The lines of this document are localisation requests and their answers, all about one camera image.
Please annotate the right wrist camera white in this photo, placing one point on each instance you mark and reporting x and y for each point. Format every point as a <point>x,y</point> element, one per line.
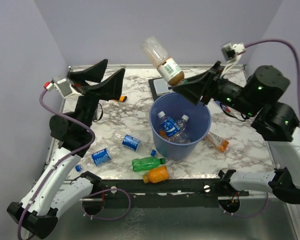
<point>232,54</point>

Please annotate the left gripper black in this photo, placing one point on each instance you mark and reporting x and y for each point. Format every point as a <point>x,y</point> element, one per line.
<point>110,90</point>

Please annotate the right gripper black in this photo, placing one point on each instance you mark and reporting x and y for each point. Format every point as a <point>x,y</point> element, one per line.
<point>204,84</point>

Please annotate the white device on black tray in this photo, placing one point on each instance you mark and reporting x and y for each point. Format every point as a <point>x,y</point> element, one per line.
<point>158,87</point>

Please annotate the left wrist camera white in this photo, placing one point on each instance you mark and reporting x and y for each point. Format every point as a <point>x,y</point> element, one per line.
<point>63,86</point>

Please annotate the blue plastic bin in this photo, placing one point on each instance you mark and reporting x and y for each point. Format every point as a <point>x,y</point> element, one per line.
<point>175,106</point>

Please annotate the crushed pepsi bottle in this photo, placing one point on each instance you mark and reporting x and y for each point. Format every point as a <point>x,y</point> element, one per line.
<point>98,158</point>
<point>131,143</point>

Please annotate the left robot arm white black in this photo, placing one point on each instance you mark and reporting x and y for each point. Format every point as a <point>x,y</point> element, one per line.
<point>37,214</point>

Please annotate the brown coffee bottle green cap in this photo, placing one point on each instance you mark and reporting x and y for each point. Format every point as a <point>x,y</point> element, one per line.
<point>162,61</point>

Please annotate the large clear water bottle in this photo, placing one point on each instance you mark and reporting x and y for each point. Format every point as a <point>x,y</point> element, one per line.
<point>181,137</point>

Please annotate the black base bar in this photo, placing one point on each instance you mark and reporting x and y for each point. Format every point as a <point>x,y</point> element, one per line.
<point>172,193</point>

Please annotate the crushed pepsi bottle upper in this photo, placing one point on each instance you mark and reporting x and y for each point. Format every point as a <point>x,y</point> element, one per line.
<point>131,143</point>

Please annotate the loose blue bottle cap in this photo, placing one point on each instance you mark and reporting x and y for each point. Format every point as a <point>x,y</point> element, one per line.
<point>153,153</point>

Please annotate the green plastic bottle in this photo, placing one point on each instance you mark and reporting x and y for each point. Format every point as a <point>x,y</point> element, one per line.
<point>146,163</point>

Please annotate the crushed pepsi bottle lower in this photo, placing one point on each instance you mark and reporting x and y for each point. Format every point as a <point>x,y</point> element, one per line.
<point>98,158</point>

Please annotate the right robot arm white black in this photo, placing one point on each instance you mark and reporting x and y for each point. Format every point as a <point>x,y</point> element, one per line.
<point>275,121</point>

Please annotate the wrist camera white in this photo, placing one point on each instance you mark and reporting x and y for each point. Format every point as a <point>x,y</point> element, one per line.
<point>63,86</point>
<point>232,54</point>

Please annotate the blue label water bottle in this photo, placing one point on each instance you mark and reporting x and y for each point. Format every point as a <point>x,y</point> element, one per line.
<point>168,124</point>

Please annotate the orange label crushed bottle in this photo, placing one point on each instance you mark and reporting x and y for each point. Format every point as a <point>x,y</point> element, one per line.
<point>219,142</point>

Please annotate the blue red screwdriver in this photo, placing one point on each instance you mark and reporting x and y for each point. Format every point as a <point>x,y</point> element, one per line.
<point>222,106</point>

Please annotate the orange juice bottle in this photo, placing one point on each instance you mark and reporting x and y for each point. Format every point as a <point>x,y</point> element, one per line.
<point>156,175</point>

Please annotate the orange utility knife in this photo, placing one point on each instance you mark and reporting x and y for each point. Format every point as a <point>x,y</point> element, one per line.
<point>122,99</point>

